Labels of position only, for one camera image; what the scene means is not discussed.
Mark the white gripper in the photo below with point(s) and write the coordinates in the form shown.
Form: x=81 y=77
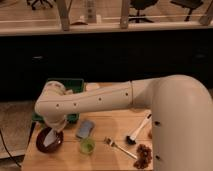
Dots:
x=56 y=125

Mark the light blue towel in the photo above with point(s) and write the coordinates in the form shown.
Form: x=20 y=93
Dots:
x=50 y=138

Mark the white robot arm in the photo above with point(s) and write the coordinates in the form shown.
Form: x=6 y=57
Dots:
x=181 y=108

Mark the dark purple bowl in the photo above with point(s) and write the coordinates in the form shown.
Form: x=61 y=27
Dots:
x=52 y=147

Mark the blue sponge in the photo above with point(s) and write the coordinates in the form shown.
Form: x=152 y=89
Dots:
x=85 y=128

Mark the small green cup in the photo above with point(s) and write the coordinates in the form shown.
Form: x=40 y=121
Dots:
x=87 y=145

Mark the green plastic tray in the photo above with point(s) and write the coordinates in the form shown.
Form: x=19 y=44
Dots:
x=77 y=86

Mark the white cup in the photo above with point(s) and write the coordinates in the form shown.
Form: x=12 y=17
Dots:
x=92 y=86

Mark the silver metal fork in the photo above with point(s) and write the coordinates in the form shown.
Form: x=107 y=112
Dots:
x=112 y=143

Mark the black white dish brush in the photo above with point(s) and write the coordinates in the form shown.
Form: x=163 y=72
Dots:
x=131 y=139

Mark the brown grape bunch toy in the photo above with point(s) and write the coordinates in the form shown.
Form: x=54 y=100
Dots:
x=144 y=157

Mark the black office chair left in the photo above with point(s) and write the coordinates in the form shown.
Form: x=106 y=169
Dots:
x=32 y=3

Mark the black office chair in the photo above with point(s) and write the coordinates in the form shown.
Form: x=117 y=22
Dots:
x=139 y=5
x=190 y=4
x=32 y=3

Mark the black office chair right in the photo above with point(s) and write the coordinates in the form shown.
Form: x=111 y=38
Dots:
x=190 y=4

